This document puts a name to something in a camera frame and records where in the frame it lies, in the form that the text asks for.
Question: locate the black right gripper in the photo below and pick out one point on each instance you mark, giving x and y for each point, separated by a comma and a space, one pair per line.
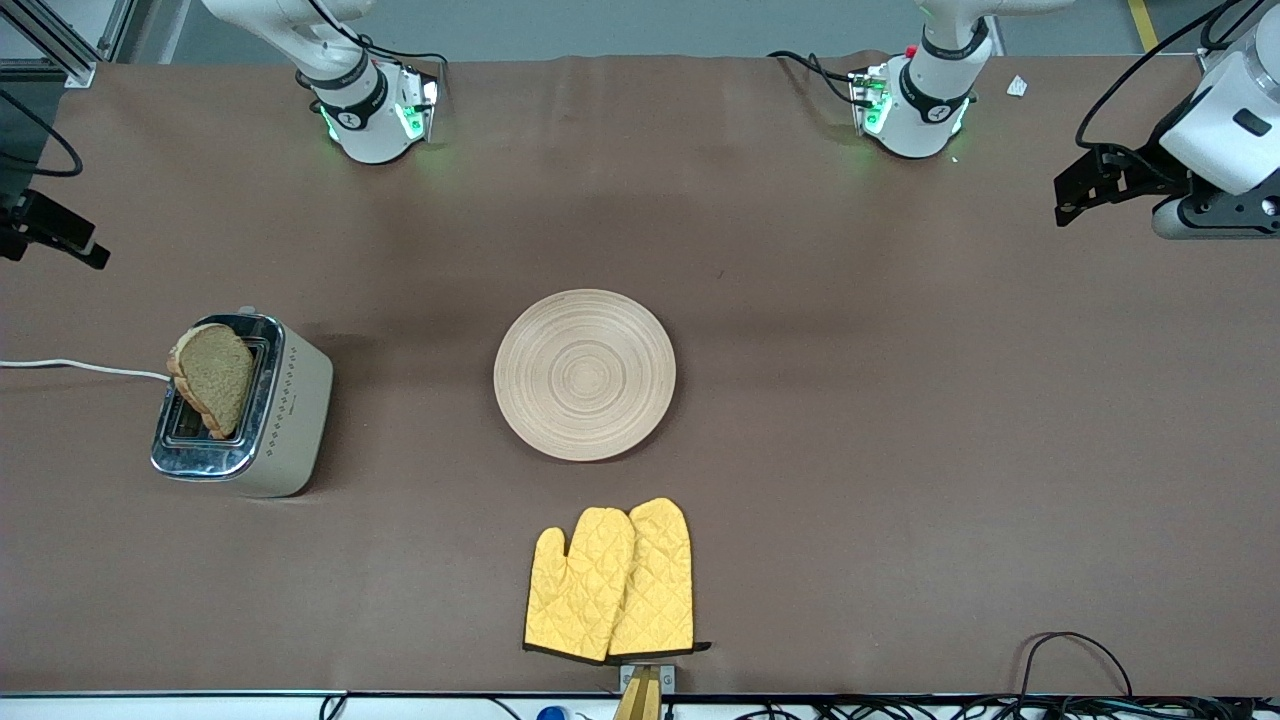
22, 217

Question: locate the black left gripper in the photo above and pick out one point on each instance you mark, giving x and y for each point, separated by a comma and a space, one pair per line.
1137, 171

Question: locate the brown toast slice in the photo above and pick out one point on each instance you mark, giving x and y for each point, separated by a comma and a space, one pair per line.
215, 380

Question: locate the round wooden plate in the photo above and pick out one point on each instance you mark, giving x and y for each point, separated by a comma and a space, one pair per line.
585, 375

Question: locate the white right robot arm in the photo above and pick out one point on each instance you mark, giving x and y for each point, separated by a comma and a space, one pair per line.
370, 130

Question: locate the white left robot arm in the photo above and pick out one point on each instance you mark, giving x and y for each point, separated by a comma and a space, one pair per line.
930, 120

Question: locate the metal arm base connector panel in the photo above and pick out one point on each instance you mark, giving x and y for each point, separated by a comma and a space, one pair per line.
418, 105
870, 100

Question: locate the small white paper scrap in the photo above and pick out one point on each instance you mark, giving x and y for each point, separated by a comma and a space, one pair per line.
1017, 86

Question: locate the cream and chrome toaster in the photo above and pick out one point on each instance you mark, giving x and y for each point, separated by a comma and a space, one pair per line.
290, 420

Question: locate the yellow quilted oven mitt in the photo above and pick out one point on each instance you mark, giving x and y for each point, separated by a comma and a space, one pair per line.
575, 590
660, 580

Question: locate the aluminium frame profile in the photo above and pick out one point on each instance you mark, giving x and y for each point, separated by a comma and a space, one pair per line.
1206, 60
60, 50

